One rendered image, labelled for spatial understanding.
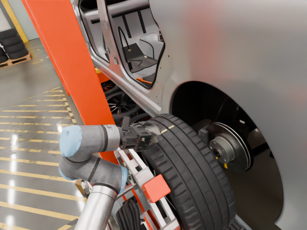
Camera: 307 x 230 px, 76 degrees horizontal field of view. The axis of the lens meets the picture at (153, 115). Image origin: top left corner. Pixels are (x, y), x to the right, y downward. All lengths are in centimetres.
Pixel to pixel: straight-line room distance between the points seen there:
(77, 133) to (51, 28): 54
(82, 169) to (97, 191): 9
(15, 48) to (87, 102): 787
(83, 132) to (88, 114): 54
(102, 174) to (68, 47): 61
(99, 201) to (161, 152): 29
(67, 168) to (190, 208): 46
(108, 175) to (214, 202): 42
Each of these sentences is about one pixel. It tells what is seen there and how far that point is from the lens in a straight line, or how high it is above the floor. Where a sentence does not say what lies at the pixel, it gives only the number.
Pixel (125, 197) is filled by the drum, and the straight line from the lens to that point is 102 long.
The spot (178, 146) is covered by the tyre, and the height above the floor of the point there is 116.
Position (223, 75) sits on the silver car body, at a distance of 82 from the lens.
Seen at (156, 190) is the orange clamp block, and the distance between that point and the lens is 73.
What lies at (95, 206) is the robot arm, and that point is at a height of 122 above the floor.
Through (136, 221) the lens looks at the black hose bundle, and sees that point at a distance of 83.
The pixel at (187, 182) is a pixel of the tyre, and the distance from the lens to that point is 79.
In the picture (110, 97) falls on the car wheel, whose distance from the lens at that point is 274.
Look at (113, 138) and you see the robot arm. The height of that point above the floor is 134.
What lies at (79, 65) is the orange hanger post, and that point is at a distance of 105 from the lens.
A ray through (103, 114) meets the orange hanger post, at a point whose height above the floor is 114.
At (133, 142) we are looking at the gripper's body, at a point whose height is 129.
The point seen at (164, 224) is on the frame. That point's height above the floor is 99.
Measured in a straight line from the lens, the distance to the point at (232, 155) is 119.
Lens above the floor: 174
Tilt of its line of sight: 35 degrees down
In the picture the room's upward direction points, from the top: 12 degrees counter-clockwise
